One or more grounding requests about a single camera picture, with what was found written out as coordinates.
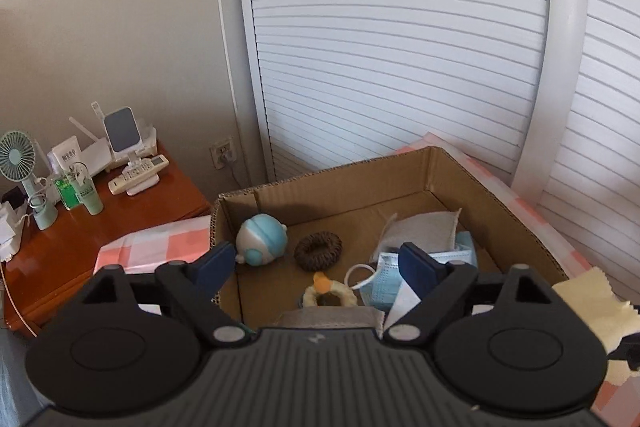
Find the yellow lens cloth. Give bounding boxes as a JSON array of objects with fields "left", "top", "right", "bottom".
[{"left": 552, "top": 268, "right": 640, "bottom": 355}]

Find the cream hair scrunchie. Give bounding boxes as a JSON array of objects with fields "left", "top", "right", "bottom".
[{"left": 302, "top": 280, "right": 358, "bottom": 308}]

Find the small wooden mushroom toy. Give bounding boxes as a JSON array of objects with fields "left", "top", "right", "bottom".
[{"left": 314, "top": 272, "right": 333, "bottom": 295}]

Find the brown hair scrunchie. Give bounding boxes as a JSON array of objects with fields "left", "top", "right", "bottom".
[{"left": 294, "top": 231, "right": 343, "bottom": 272}]

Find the white face mask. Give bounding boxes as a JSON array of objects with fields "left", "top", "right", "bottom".
[{"left": 384, "top": 282, "right": 421, "bottom": 329}]

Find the checkered tablecloth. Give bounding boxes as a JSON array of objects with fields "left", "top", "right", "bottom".
[{"left": 92, "top": 131, "right": 640, "bottom": 427}]

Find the blue surgical mask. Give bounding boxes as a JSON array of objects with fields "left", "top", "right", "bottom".
[{"left": 352, "top": 231, "right": 478, "bottom": 313}]

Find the blue white round toy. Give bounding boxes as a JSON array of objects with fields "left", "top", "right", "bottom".
[{"left": 235, "top": 213, "right": 288, "bottom": 267}]

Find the cardboard box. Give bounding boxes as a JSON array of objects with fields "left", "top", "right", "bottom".
[{"left": 212, "top": 146, "right": 568, "bottom": 329}]

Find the white remote control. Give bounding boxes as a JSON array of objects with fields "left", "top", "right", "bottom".
[{"left": 108, "top": 154, "right": 169, "bottom": 196}]

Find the wooden nightstand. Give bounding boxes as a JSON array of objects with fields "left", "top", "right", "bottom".
[{"left": 1, "top": 160, "right": 210, "bottom": 336}]

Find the green tube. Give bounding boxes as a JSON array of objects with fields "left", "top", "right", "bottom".
[{"left": 72, "top": 162, "right": 103, "bottom": 216}]

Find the green bottle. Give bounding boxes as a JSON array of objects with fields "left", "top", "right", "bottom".
[{"left": 54, "top": 174, "right": 80, "bottom": 210}]

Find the white router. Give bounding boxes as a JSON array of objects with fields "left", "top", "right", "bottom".
[{"left": 68, "top": 102, "right": 157, "bottom": 176}]

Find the white phone stand mirror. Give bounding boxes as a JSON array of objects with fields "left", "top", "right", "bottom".
[{"left": 103, "top": 106, "right": 144, "bottom": 170}]

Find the white card box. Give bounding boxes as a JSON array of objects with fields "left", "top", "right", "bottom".
[{"left": 48, "top": 135, "right": 81, "bottom": 173}]

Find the white power strip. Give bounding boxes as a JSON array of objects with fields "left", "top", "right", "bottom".
[{"left": 0, "top": 202, "right": 26, "bottom": 262}]

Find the green desk fan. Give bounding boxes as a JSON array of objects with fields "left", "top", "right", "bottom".
[{"left": 0, "top": 130, "right": 58, "bottom": 231}]

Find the white louvered wardrobe door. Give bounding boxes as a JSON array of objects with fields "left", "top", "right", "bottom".
[{"left": 242, "top": 0, "right": 639, "bottom": 301}]

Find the wall socket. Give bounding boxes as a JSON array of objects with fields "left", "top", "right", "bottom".
[{"left": 209, "top": 136, "right": 236, "bottom": 170}]

